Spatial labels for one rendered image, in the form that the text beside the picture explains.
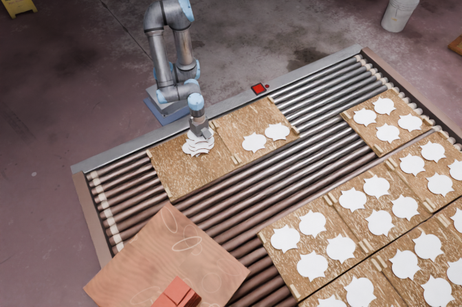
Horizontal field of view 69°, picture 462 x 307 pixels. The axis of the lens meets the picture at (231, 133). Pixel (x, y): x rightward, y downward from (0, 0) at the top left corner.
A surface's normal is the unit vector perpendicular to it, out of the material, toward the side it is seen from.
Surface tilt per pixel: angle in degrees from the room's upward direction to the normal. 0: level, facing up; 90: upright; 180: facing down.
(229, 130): 0
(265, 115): 0
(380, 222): 0
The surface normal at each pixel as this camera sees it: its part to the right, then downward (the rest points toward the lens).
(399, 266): 0.00, -0.56
